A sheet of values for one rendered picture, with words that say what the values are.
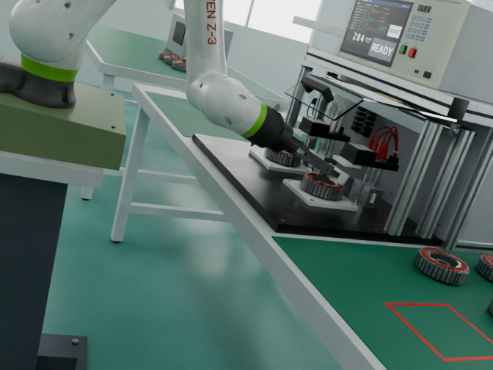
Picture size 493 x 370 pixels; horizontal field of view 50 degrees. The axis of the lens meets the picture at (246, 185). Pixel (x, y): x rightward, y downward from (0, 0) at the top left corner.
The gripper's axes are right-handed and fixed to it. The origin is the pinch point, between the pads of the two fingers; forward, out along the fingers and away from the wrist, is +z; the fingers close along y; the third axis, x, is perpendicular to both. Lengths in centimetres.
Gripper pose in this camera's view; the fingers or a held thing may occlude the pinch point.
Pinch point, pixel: (329, 168)
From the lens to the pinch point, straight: 138.2
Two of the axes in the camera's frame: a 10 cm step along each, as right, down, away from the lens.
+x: -5.5, 8.2, 1.4
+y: -3.6, -3.9, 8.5
